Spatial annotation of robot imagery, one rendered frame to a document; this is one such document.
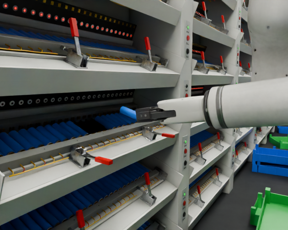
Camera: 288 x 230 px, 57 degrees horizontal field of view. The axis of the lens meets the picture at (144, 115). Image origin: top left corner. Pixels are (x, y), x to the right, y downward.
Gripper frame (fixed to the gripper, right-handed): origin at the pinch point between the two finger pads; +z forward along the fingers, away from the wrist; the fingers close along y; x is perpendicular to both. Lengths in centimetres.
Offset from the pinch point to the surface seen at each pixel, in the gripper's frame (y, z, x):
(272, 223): -64, -14, 55
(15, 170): 27.6, 9.7, 5.4
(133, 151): -0.7, 5.7, 8.9
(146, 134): -10.4, 7.4, 6.3
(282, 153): -165, -11, 50
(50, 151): 20.7, 9.4, 3.8
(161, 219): -27, 16, 40
